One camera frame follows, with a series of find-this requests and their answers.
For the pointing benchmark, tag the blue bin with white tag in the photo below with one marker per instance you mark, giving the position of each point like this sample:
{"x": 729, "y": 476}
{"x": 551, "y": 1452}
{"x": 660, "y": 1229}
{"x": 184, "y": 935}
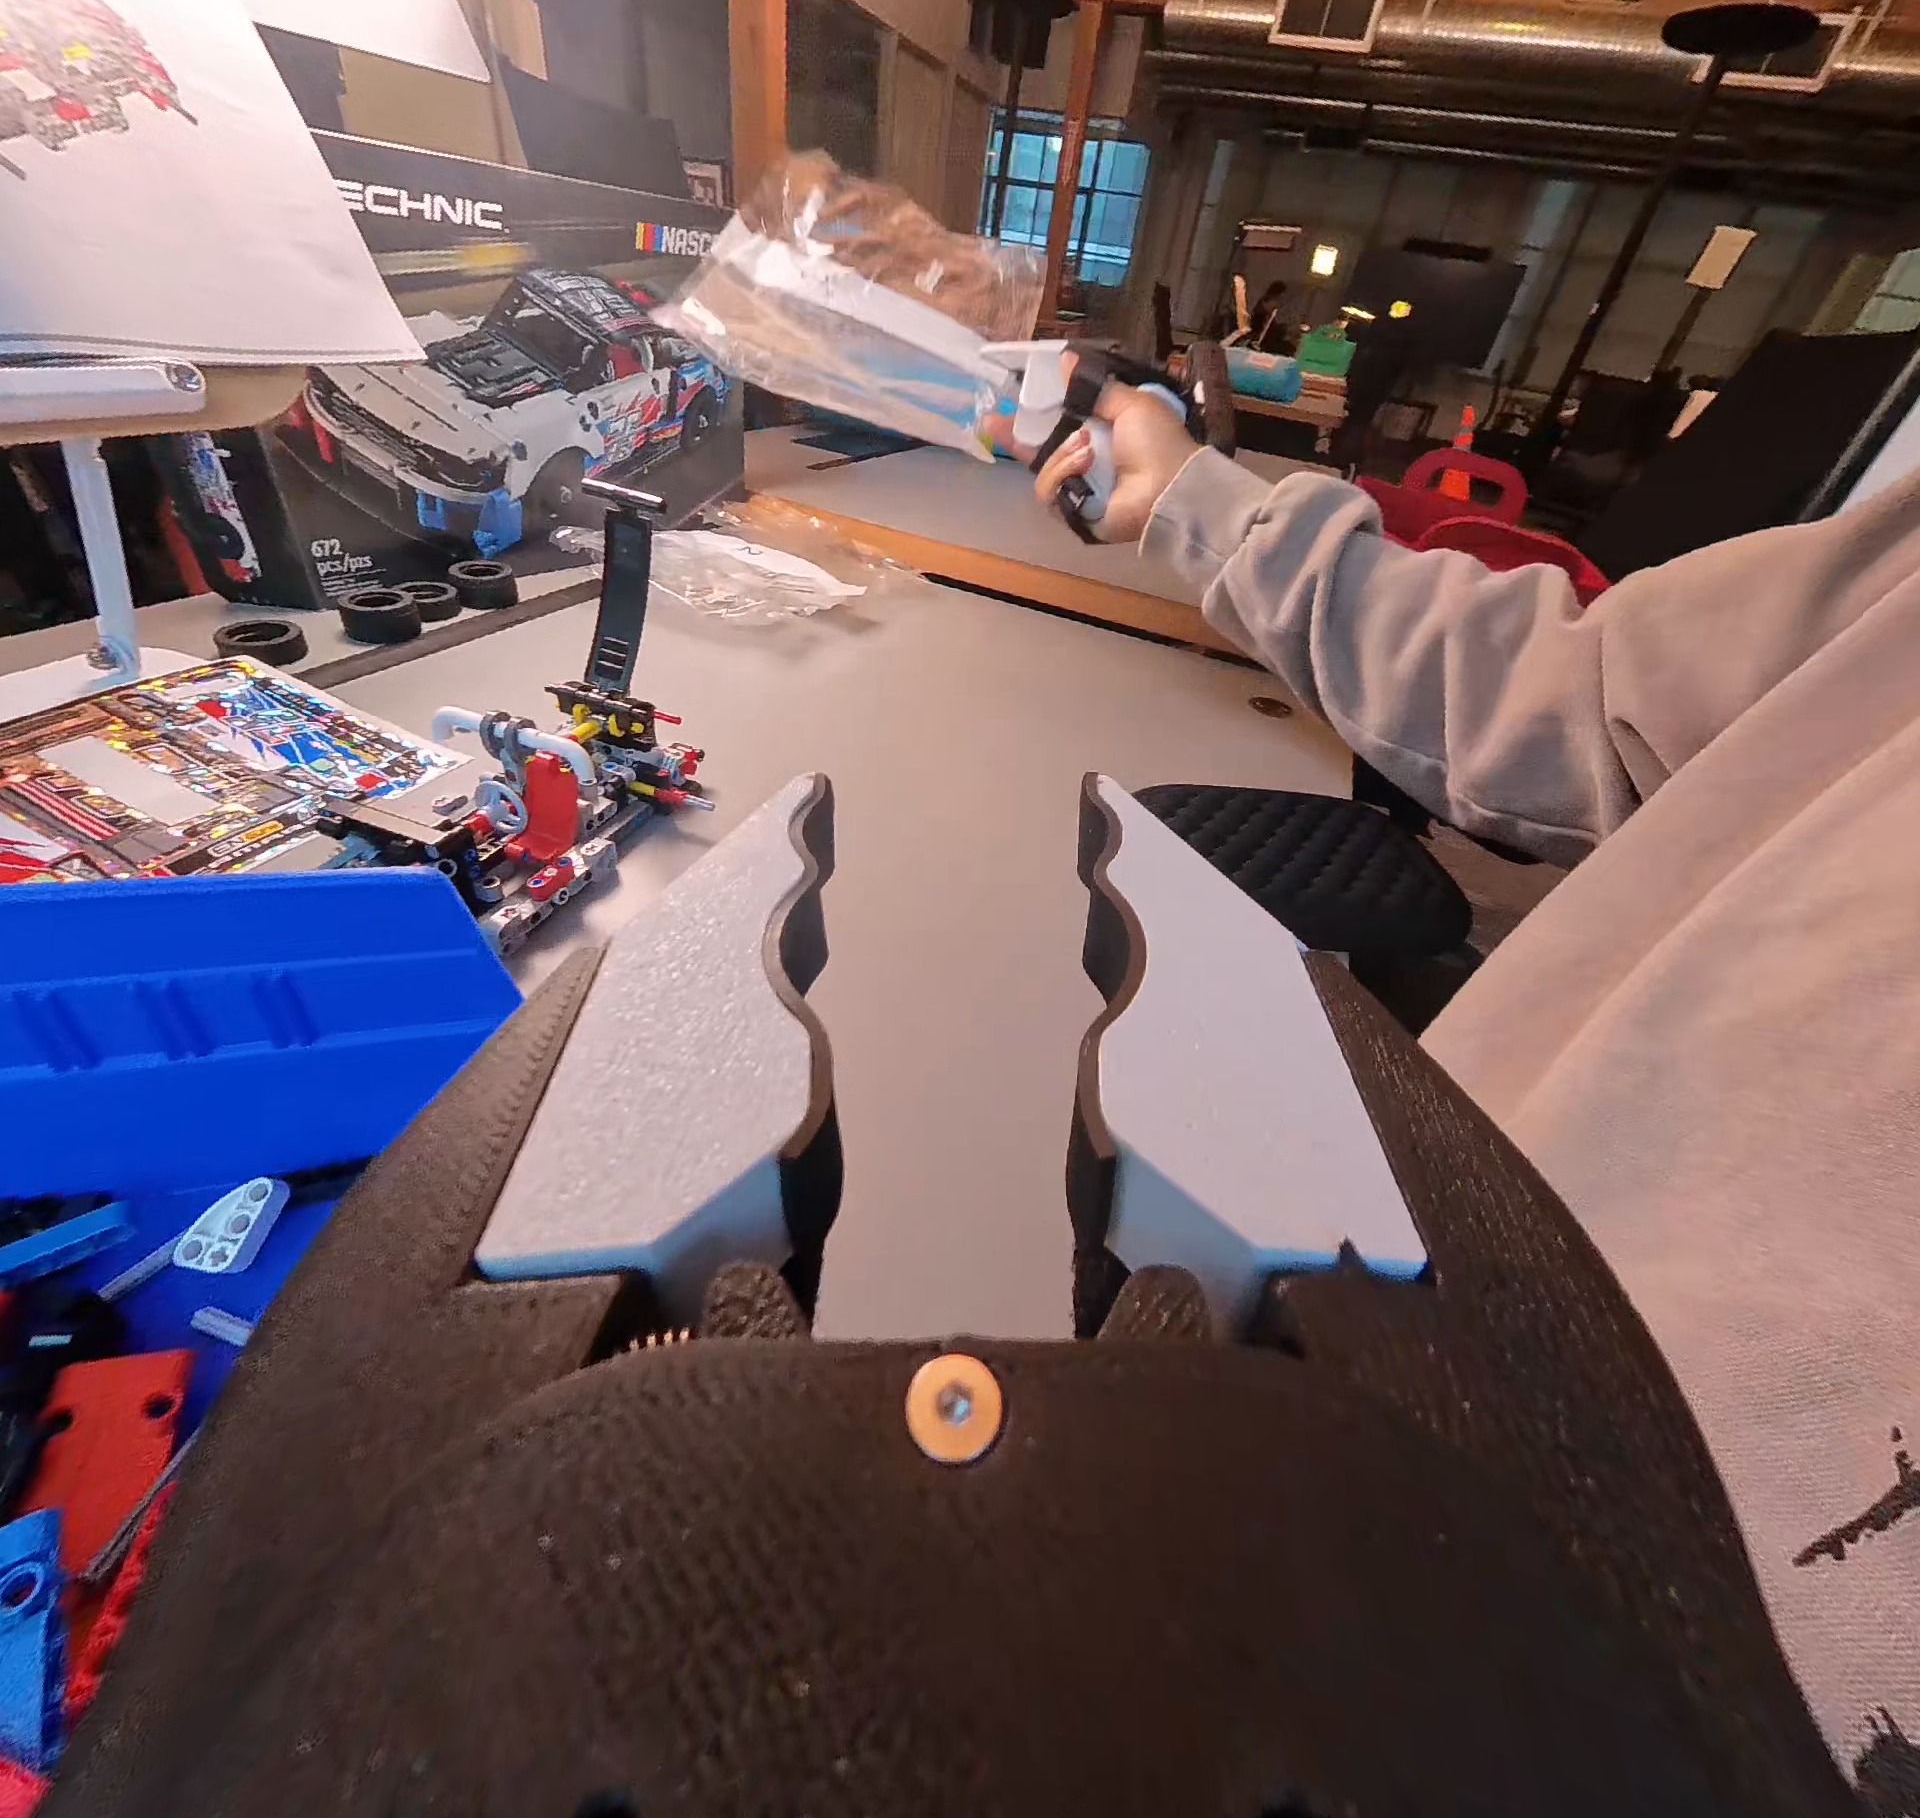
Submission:
{"x": 224, "y": 1008}

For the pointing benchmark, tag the lego instruction booklet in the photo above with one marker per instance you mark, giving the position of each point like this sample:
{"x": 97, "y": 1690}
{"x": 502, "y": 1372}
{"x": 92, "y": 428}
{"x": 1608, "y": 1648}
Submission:
{"x": 182, "y": 169}

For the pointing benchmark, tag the holographic sticker sheet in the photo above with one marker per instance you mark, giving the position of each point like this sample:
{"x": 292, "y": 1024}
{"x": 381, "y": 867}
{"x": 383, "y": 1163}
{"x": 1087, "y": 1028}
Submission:
{"x": 196, "y": 767}

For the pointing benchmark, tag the person's right hand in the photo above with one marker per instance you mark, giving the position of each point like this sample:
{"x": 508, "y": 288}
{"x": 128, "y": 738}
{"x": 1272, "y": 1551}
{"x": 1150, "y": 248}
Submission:
{"x": 1148, "y": 460}

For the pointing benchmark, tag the distant wooden table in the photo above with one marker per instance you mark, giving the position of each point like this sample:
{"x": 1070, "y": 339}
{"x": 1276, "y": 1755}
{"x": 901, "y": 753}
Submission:
{"x": 1290, "y": 417}

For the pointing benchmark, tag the red and black bag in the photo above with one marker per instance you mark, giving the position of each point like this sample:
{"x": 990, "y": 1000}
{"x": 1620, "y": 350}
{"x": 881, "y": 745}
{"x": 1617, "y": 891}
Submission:
{"x": 1486, "y": 527}

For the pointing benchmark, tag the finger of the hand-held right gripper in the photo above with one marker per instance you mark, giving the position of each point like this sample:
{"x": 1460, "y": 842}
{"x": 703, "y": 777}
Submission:
{"x": 901, "y": 325}
{"x": 929, "y": 408}

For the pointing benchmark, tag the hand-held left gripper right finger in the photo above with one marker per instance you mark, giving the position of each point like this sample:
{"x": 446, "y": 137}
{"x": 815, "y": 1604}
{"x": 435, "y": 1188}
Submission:
{"x": 1246, "y": 1096}

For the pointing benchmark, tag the white labelled clear plastic bag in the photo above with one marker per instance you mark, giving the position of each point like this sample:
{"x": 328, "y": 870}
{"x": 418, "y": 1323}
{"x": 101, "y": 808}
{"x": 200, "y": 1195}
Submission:
{"x": 720, "y": 579}

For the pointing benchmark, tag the red lego seat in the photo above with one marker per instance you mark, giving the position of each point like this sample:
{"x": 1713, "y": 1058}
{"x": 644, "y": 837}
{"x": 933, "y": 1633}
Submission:
{"x": 551, "y": 807}

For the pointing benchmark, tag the green bag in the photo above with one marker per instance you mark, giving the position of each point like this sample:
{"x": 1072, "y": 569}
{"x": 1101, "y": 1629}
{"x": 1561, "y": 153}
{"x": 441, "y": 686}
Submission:
{"x": 1330, "y": 350}

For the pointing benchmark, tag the lego car chassis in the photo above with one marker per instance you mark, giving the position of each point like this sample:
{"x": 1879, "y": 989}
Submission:
{"x": 601, "y": 798}

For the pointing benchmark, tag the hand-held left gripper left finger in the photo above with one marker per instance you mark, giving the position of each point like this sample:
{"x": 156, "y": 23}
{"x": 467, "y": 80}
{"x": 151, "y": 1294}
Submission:
{"x": 660, "y": 1096}

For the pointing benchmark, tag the black padded chair armrest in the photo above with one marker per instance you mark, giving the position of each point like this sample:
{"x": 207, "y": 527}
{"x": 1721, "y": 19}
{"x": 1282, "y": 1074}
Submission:
{"x": 1304, "y": 858}

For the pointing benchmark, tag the black disc stand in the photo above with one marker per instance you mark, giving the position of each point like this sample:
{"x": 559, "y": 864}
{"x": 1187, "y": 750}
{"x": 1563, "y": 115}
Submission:
{"x": 1712, "y": 49}
{"x": 1022, "y": 17}

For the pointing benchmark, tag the pile of loose lego parts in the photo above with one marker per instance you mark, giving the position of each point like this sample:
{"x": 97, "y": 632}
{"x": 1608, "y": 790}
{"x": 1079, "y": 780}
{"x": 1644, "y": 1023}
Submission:
{"x": 104, "y": 1443}

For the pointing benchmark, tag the black lego connector piece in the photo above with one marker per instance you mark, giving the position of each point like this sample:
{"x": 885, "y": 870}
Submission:
{"x": 625, "y": 496}

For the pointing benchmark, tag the small blue package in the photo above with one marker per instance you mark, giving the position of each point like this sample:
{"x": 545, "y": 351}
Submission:
{"x": 1265, "y": 377}

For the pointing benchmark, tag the grey lego steering wheel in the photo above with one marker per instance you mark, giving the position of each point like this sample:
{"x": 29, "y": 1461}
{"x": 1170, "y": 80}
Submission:
{"x": 504, "y": 808}

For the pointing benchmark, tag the black lego set box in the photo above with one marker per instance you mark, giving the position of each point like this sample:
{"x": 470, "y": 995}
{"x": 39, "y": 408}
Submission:
{"x": 497, "y": 392}

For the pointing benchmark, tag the clear bag of lego parts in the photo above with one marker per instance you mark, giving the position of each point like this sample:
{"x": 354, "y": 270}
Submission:
{"x": 841, "y": 243}

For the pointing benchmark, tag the metal rod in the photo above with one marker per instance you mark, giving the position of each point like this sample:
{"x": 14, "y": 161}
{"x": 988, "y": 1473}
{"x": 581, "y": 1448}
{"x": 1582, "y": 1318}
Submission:
{"x": 101, "y": 559}

